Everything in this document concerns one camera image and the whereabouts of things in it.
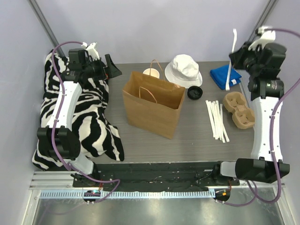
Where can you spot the single white straw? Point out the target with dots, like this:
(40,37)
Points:
(227,85)

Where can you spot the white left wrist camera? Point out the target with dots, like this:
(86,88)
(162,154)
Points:
(92,50)

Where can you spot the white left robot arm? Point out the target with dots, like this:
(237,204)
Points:
(57,145)

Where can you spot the brown paper bag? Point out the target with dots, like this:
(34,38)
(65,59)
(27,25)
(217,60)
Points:
(153,104)

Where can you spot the white slotted cable duct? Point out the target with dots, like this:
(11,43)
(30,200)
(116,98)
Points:
(86,194)

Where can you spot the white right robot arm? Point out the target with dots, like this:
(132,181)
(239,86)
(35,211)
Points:
(266,162)

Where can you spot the white bucket hat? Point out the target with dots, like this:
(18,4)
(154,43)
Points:
(183,71)

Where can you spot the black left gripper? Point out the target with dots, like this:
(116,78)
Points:
(103,71)

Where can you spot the stack of black lids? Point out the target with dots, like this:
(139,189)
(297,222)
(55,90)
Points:
(194,92)

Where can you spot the stack of cardboard cup carriers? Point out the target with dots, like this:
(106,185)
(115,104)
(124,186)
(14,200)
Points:
(242,116)

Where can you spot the blue folded cloth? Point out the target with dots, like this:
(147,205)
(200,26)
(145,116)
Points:
(219,76)

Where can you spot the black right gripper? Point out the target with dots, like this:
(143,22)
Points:
(237,56)

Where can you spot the white wrapped straws bundle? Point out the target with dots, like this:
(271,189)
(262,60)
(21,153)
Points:
(215,112)

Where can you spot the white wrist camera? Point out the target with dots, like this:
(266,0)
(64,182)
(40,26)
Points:
(266,35)
(92,50)

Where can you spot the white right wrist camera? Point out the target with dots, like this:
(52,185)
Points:
(266,35)

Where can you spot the zebra print pillow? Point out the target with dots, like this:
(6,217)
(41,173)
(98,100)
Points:
(96,134)

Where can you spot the stack of paper cups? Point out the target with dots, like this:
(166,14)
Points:
(152,72)

